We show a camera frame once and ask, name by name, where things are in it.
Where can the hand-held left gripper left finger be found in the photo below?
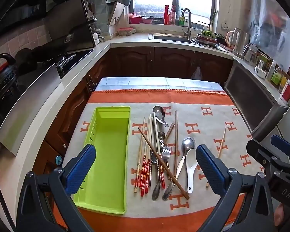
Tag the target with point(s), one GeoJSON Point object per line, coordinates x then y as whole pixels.
{"type": "Point", "coordinates": [83, 164]}

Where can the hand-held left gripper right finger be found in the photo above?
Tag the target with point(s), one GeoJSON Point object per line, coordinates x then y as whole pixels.
{"type": "Point", "coordinates": [207, 166]}

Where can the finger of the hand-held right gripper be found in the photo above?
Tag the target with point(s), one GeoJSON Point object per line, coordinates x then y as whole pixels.
{"type": "Point", "coordinates": [281, 146]}
{"type": "Point", "coordinates": [258, 151]}

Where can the white ceramic spoon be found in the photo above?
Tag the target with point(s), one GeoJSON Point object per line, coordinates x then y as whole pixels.
{"type": "Point", "coordinates": [191, 159]}

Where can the green plastic utensil tray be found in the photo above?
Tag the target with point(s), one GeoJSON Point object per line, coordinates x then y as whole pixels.
{"type": "Point", "coordinates": [108, 149]}

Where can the large steel spoon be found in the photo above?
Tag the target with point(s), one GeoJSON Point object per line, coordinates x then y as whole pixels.
{"type": "Point", "coordinates": [188, 143]}

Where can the steel fork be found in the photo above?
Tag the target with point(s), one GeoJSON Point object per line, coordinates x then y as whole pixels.
{"type": "Point", "coordinates": [166, 153]}

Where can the small steel spoon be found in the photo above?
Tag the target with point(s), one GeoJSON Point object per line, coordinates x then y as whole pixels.
{"type": "Point", "coordinates": [161, 135]}

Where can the long steel spoon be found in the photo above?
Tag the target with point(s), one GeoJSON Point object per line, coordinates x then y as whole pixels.
{"type": "Point", "coordinates": [156, 191]}

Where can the cream chopstick with patterned end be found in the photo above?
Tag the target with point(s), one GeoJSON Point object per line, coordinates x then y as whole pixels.
{"type": "Point", "coordinates": [139, 154]}

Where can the small silver spoons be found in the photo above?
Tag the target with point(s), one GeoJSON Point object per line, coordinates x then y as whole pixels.
{"type": "Point", "coordinates": [155, 125]}

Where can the person's right hand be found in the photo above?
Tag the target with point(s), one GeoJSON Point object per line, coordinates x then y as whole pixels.
{"type": "Point", "coordinates": [279, 214]}

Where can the teal round knob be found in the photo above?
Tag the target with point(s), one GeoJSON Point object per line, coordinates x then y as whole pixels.
{"type": "Point", "coordinates": [58, 160]}

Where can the orange and grey printed blanket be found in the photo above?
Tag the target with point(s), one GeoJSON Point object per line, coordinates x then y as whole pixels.
{"type": "Point", "coordinates": [207, 125]}

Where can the white bottle with red label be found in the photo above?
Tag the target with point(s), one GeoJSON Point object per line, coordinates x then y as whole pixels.
{"type": "Point", "coordinates": [287, 93]}

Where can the grey built-in appliance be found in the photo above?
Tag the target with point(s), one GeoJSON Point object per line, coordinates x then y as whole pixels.
{"type": "Point", "coordinates": [251, 96]}

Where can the bottle with green label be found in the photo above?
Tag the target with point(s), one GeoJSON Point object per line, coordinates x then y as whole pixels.
{"type": "Point", "coordinates": [278, 77]}

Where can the small white bowl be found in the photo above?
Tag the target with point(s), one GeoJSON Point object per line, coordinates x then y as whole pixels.
{"type": "Point", "coordinates": [259, 72]}

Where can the steel splash guard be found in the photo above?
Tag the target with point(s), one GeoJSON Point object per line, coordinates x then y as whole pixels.
{"type": "Point", "coordinates": [31, 101]}

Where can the hanging plastic bag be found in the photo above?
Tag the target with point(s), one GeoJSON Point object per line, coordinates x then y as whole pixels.
{"type": "Point", "coordinates": [197, 73]}

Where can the light blue table cover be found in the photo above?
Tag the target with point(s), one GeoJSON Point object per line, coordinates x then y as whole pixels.
{"type": "Point", "coordinates": [159, 82]}

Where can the black gas stove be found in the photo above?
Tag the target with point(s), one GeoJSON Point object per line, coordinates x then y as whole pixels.
{"type": "Point", "coordinates": [72, 60]}

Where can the black pressure cooker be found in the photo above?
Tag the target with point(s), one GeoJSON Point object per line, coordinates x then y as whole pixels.
{"type": "Point", "coordinates": [4, 82]}

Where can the white electric kettle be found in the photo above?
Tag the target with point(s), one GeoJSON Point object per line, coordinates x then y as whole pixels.
{"type": "Point", "coordinates": [235, 38]}

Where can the brown wooden kitchen cabinets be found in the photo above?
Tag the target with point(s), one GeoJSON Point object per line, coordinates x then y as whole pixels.
{"type": "Point", "coordinates": [135, 60]}

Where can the steel basin with greens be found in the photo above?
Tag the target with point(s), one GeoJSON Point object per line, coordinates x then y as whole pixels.
{"type": "Point", "coordinates": [207, 40]}

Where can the stack of white bowls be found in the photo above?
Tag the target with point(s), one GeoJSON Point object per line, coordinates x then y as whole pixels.
{"type": "Point", "coordinates": [95, 36]}

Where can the white kitchen countertop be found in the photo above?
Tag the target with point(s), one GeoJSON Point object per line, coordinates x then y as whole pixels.
{"type": "Point", "coordinates": [125, 40]}

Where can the steel kitchen sink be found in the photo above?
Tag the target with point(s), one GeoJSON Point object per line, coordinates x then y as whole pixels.
{"type": "Point", "coordinates": [169, 38]}

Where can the food container with red lid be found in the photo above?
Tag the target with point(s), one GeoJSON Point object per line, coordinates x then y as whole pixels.
{"type": "Point", "coordinates": [125, 32]}

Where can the steel kitchen faucet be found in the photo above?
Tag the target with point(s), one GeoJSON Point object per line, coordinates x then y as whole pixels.
{"type": "Point", "coordinates": [189, 26]}

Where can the green box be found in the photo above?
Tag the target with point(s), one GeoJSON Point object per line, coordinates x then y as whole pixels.
{"type": "Point", "coordinates": [182, 21]}

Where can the pink bottle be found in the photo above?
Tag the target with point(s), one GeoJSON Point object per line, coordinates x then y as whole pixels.
{"type": "Point", "coordinates": [172, 17]}

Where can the pink bowl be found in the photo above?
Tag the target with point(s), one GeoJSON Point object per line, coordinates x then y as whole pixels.
{"type": "Point", "coordinates": [147, 20]}
{"type": "Point", "coordinates": [134, 18]}

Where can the red spray bottle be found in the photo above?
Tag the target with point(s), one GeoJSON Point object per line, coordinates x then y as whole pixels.
{"type": "Point", "coordinates": [166, 17]}

